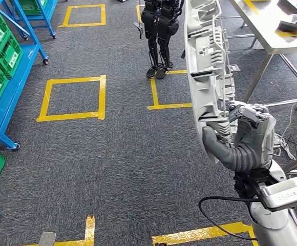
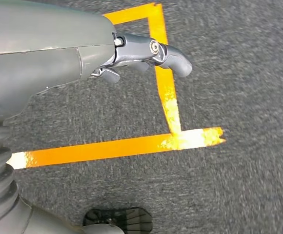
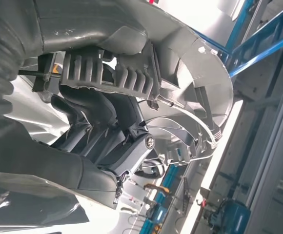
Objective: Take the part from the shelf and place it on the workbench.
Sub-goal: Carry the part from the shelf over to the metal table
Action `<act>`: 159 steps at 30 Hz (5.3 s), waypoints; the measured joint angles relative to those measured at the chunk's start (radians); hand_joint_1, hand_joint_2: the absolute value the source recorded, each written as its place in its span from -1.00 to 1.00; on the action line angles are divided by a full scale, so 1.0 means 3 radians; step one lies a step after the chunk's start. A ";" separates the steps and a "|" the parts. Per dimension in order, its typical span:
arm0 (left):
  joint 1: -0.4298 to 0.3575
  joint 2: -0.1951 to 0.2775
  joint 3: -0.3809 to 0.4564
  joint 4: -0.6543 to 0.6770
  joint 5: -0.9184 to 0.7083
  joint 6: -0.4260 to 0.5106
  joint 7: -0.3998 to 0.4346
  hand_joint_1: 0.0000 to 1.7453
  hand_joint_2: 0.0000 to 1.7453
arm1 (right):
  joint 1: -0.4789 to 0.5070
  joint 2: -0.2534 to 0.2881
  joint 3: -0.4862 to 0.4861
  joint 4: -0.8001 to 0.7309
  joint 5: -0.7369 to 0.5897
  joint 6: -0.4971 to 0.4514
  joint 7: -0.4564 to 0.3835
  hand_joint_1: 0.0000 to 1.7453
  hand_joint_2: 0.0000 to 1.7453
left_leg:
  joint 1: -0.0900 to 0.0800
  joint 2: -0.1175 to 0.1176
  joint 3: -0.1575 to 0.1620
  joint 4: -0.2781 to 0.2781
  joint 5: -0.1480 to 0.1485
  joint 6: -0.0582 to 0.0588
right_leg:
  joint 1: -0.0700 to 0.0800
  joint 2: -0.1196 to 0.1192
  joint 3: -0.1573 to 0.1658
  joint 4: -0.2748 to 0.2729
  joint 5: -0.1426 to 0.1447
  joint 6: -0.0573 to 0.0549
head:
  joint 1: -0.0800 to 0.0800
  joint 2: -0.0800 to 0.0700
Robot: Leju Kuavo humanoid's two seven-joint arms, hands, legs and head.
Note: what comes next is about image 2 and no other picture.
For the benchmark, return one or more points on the black robot foot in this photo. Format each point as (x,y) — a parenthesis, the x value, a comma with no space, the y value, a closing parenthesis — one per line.
(134,219)

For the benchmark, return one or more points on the yellow floor tape square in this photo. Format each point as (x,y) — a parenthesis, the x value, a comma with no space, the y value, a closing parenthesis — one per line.
(107,148)

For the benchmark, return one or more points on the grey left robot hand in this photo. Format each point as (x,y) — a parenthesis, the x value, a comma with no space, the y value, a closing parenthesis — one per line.
(46,48)

